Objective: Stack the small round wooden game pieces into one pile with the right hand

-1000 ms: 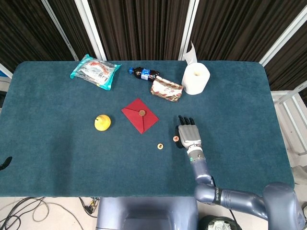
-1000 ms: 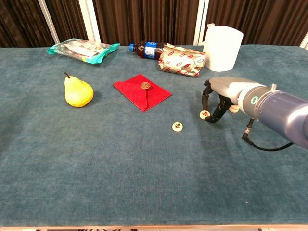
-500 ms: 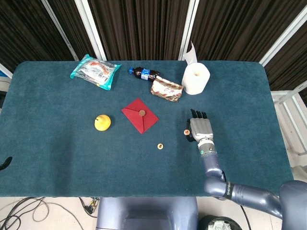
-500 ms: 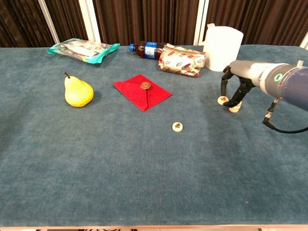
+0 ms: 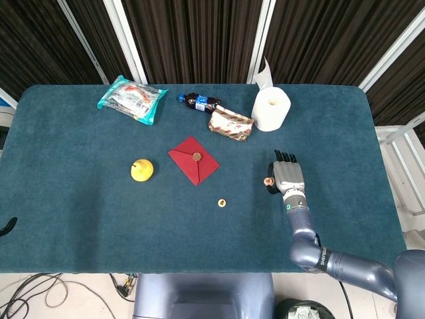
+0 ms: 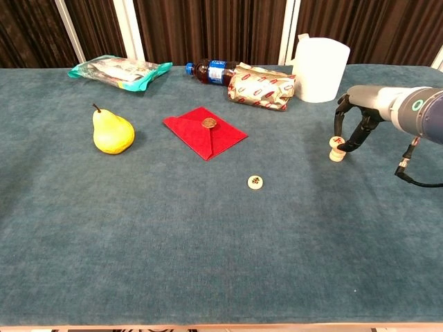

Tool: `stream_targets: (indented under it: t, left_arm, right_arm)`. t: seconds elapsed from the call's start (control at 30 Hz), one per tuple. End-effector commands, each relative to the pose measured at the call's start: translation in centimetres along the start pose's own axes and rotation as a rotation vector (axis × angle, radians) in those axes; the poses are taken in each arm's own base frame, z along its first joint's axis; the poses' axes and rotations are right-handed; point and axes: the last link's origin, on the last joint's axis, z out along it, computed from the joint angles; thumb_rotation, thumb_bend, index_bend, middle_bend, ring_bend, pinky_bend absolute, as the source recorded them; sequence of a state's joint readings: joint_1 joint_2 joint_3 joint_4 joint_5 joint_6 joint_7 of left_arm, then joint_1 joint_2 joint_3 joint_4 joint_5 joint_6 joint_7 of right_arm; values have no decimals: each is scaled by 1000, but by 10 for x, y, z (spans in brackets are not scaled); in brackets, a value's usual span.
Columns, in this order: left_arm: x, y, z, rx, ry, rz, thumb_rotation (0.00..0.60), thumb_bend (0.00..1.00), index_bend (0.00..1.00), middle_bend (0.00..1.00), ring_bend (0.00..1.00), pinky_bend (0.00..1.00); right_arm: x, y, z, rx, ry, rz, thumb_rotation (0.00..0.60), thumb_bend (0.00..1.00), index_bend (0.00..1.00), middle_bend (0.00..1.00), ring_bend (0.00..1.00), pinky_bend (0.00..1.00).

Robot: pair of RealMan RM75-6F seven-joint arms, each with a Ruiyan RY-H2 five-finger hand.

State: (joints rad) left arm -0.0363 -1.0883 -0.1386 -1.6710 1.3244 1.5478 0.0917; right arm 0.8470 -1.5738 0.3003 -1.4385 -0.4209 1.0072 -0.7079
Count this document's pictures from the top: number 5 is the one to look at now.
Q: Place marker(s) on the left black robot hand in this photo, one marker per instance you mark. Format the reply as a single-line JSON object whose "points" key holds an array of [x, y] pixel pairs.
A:
{"points": [[9, 226]]}

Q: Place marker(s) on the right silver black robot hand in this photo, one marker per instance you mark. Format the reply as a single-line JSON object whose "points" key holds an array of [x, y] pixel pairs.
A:
{"points": [[289, 174]]}

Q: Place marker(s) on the wooden token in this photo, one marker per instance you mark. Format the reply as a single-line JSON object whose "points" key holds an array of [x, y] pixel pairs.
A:
{"points": [[268, 181], [221, 202]]}

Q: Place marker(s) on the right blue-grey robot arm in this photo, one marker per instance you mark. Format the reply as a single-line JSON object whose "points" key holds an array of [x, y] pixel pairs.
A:
{"points": [[352, 267]]}

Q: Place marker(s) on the white toilet paper roll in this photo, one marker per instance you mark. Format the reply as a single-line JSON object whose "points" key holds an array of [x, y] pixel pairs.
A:
{"points": [[270, 113]]}

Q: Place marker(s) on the teal blue table cloth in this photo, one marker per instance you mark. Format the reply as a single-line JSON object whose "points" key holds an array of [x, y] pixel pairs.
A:
{"points": [[83, 216]]}

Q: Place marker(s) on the beige red-printed paper wrapped package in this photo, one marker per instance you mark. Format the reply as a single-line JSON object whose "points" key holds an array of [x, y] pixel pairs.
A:
{"points": [[230, 124]]}

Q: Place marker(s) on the red envelope with gold seal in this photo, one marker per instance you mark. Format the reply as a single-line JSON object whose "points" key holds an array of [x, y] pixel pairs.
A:
{"points": [[186, 156]]}

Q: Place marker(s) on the small cola bottle blue cap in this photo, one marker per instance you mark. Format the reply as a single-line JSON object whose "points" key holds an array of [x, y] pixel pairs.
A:
{"points": [[199, 102]]}

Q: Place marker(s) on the black trash bin with bag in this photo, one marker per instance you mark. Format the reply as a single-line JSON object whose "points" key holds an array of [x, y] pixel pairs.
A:
{"points": [[299, 310]]}

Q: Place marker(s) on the yellow pear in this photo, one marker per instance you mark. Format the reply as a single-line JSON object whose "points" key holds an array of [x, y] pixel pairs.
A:
{"points": [[142, 171]]}

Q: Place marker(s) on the blue-grey robot torso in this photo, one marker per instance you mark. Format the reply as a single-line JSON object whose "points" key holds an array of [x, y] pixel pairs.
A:
{"points": [[202, 295]]}

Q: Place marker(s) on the dark pleated curtain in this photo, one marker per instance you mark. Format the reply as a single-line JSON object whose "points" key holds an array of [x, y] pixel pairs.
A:
{"points": [[199, 40]]}

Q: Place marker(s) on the teal clear snack bag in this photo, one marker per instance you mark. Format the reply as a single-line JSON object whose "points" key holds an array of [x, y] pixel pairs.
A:
{"points": [[133, 99]]}

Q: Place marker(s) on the white metal frame rack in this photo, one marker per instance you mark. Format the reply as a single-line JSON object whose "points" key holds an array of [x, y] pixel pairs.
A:
{"points": [[386, 134]]}

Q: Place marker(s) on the white partition post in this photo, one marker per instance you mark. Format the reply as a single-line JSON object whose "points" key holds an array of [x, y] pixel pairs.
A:
{"points": [[264, 26], [395, 53], [126, 43], [84, 43]]}

